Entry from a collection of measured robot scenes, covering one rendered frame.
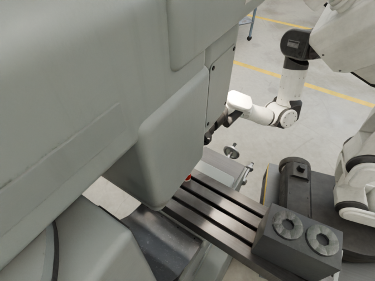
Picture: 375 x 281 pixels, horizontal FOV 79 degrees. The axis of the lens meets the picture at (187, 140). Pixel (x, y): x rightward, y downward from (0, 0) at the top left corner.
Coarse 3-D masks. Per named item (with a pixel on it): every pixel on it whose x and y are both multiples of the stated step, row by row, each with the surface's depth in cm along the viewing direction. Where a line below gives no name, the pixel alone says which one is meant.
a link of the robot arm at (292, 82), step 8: (288, 72) 87; (296, 72) 86; (304, 72) 86; (280, 80) 92; (288, 80) 88; (296, 80) 87; (304, 80) 88; (280, 88) 92; (288, 88) 89; (296, 88) 88; (280, 96) 93; (288, 96) 90; (296, 96) 90; (280, 104) 93; (288, 104) 91; (296, 104) 90; (288, 112) 89; (296, 112) 91; (280, 120) 91; (288, 120) 91; (296, 120) 93
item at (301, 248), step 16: (272, 208) 75; (272, 224) 71; (288, 224) 72; (304, 224) 72; (320, 224) 72; (256, 240) 79; (272, 240) 70; (288, 240) 69; (304, 240) 69; (320, 240) 69; (336, 240) 67; (272, 256) 78; (288, 256) 72; (304, 256) 67; (320, 256) 66; (336, 256) 66; (304, 272) 75; (320, 272) 69; (336, 272) 65
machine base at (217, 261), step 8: (216, 248) 151; (208, 256) 148; (216, 256) 148; (224, 256) 148; (208, 264) 145; (216, 264) 145; (224, 264) 146; (200, 272) 142; (208, 272) 142; (216, 272) 142; (224, 272) 148; (200, 280) 139; (208, 280) 139; (216, 280) 140
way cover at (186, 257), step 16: (144, 208) 102; (128, 224) 93; (144, 224) 96; (160, 224) 97; (176, 224) 98; (144, 240) 87; (160, 240) 91; (176, 240) 92; (192, 240) 93; (160, 256) 82; (176, 256) 85; (192, 256) 88; (160, 272) 72; (176, 272) 78
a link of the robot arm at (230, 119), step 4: (228, 108) 83; (224, 112) 80; (228, 112) 84; (232, 112) 86; (236, 112) 86; (240, 112) 87; (224, 116) 80; (228, 116) 85; (232, 116) 85; (236, 116) 86; (224, 120) 81; (228, 120) 83; (232, 120) 84; (224, 124) 85; (228, 124) 84
